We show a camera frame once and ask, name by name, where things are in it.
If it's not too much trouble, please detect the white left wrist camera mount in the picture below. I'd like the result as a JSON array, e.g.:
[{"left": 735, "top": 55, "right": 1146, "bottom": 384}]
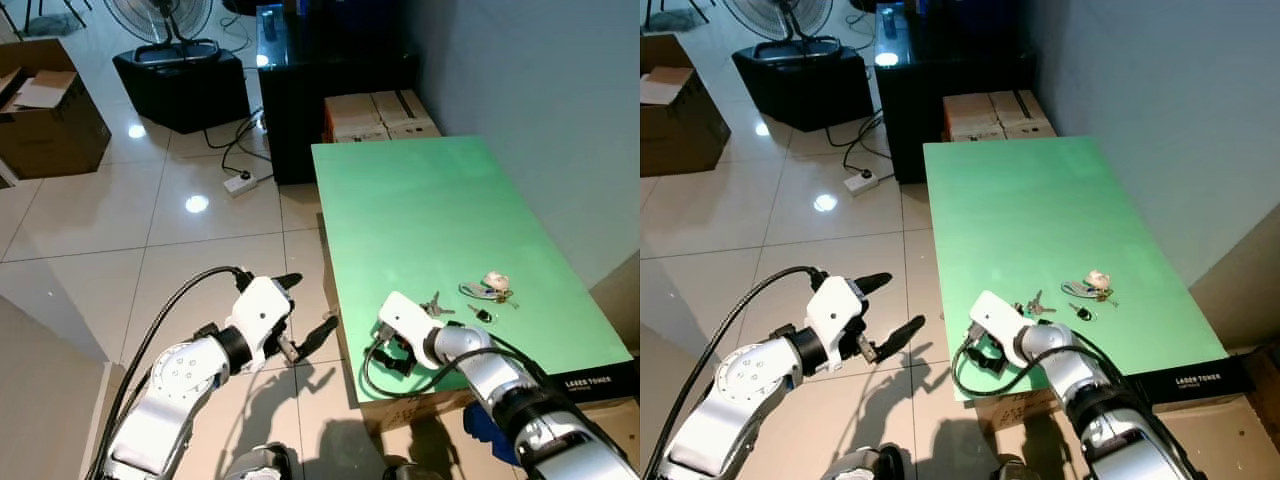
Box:
[
  {"left": 806, "top": 276, "right": 867, "bottom": 351},
  {"left": 228, "top": 276, "right": 295, "bottom": 359}
]

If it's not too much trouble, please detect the open brown cardboard box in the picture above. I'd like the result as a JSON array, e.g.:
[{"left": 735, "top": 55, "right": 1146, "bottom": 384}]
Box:
[
  {"left": 640, "top": 33, "right": 732, "bottom": 179},
  {"left": 0, "top": 38, "right": 112, "bottom": 182}
]

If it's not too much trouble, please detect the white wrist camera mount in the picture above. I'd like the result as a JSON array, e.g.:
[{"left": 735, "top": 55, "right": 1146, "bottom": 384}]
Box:
[
  {"left": 968, "top": 290, "right": 1033, "bottom": 363},
  {"left": 377, "top": 291, "right": 443, "bottom": 367},
  {"left": 228, "top": 276, "right": 295, "bottom": 359},
  {"left": 806, "top": 276, "right": 867, "bottom": 351}
]

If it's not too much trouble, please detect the low black speaker box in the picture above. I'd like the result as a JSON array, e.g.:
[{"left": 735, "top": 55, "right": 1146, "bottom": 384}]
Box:
[
  {"left": 731, "top": 42, "right": 873, "bottom": 133},
  {"left": 112, "top": 42, "right": 251, "bottom": 135}
]

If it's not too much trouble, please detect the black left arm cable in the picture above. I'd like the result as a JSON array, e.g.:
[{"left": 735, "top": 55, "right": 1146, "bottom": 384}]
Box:
[
  {"left": 85, "top": 265, "right": 256, "bottom": 480},
  {"left": 640, "top": 265, "right": 826, "bottom": 480}
]

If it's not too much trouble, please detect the tall black cabinet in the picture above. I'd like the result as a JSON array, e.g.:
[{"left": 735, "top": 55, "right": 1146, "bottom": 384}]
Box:
[
  {"left": 874, "top": 3, "right": 1039, "bottom": 184},
  {"left": 256, "top": 3, "right": 421, "bottom": 186}
]

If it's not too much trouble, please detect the green table board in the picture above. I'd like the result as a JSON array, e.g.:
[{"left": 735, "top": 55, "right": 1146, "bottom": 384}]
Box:
[
  {"left": 311, "top": 135, "right": 635, "bottom": 405},
  {"left": 922, "top": 135, "right": 1229, "bottom": 403}
]

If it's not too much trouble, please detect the robot left leg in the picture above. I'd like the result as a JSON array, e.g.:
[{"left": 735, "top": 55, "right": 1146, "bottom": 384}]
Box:
[
  {"left": 222, "top": 443, "right": 298, "bottom": 480},
  {"left": 825, "top": 445, "right": 911, "bottom": 480}
]

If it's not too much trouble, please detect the brown cardboard box under board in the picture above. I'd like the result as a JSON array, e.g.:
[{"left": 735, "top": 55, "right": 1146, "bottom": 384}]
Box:
[
  {"left": 355, "top": 385, "right": 481, "bottom": 433},
  {"left": 975, "top": 390, "right": 1076, "bottom": 431}
]

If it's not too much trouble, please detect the blue object under board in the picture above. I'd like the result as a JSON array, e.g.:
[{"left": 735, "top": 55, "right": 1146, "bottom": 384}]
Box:
[{"left": 462, "top": 398, "right": 523, "bottom": 468}]

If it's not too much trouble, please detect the closed cardboard box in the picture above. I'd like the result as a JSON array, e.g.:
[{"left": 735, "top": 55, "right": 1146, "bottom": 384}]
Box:
[
  {"left": 990, "top": 89, "right": 1057, "bottom": 139},
  {"left": 372, "top": 90, "right": 441, "bottom": 139},
  {"left": 942, "top": 93, "right": 1006, "bottom": 143},
  {"left": 323, "top": 95, "right": 391, "bottom": 143}
]

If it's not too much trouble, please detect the black laser toner box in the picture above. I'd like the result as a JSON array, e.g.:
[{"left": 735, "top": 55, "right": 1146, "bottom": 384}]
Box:
[
  {"left": 555, "top": 358, "right": 641, "bottom": 403},
  {"left": 1140, "top": 355, "right": 1263, "bottom": 406}
]

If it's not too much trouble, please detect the key ring with pink charm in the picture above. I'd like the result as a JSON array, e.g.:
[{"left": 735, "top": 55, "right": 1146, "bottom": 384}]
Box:
[
  {"left": 458, "top": 271, "right": 518, "bottom": 308},
  {"left": 1060, "top": 268, "right": 1119, "bottom": 306}
]

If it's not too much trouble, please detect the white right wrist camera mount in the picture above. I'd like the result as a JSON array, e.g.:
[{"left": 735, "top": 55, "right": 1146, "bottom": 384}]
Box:
[
  {"left": 968, "top": 290, "right": 1033, "bottom": 363},
  {"left": 377, "top": 291, "right": 443, "bottom": 367}
]

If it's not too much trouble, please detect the black floor fan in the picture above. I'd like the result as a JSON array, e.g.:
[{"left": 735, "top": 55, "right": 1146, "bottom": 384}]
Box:
[
  {"left": 722, "top": 0, "right": 843, "bottom": 61},
  {"left": 103, "top": 0, "right": 221, "bottom": 63}
]

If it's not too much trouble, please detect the black floor cable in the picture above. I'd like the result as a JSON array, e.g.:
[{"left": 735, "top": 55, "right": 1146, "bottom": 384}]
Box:
[
  {"left": 205, "top": 105, "right": 273, "bottom": 181},
  {"left": 828, "top": 105, "right": 893, "bottom": 179}
]

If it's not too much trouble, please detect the black chair base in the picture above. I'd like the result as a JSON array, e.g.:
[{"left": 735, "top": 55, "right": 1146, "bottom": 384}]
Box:
[
  {"left": 20, "top": 0, "right": 91, "bottom": 31},
  {"left": 645, "top": 0, "right": 716, "bottom": 31}
]

